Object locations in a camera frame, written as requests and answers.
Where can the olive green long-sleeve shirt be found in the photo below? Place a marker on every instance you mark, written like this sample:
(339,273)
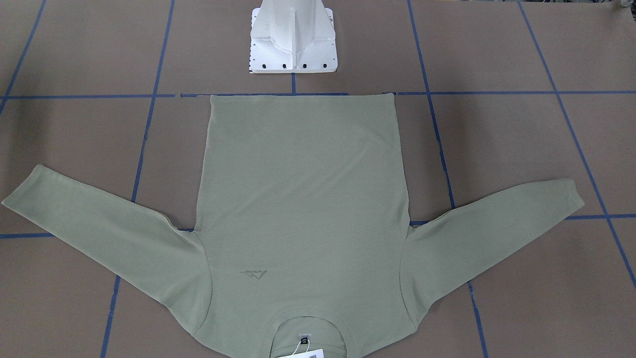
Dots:
(302,230)

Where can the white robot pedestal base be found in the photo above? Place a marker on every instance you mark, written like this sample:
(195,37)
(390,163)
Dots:
(292,36)

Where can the white paper garment tag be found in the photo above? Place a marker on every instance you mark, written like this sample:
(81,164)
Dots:
(307,354)

